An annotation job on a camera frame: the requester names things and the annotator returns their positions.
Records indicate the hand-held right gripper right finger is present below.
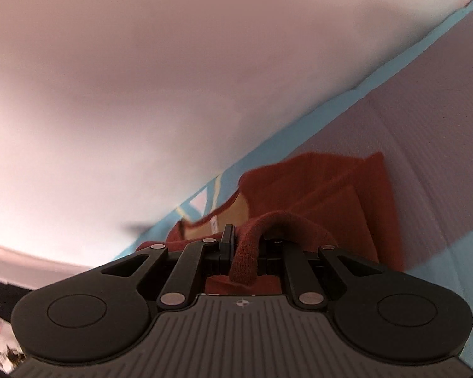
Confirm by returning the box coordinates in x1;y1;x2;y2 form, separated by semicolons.
259;237;384;310

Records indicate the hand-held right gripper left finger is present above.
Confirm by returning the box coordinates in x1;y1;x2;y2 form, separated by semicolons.
100;224;237;308

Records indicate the dark red sweater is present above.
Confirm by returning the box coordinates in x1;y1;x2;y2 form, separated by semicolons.
136;152;405;297

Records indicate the blue grey patterned bed sheet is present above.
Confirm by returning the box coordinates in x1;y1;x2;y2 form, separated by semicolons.
154;0;473;371

